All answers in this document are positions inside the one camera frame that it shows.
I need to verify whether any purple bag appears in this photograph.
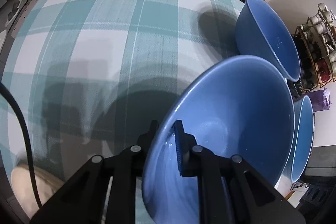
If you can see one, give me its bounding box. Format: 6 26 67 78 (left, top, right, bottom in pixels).
307 88 332 112

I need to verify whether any blue bowl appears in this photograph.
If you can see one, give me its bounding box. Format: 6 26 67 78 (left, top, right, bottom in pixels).
283 96 314 183
142 55 294 223
235 0 301 82

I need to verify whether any beige plate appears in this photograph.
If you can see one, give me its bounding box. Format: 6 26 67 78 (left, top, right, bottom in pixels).
10 164 64 219

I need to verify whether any teal plaid tablecloth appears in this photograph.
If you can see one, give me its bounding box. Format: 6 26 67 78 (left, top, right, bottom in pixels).
2 0 243 202

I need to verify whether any shoe rack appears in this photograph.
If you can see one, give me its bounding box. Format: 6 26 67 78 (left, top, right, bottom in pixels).
292 3 335 93

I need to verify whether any black cable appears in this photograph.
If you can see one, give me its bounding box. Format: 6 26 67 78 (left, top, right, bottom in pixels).
0 82 43 209

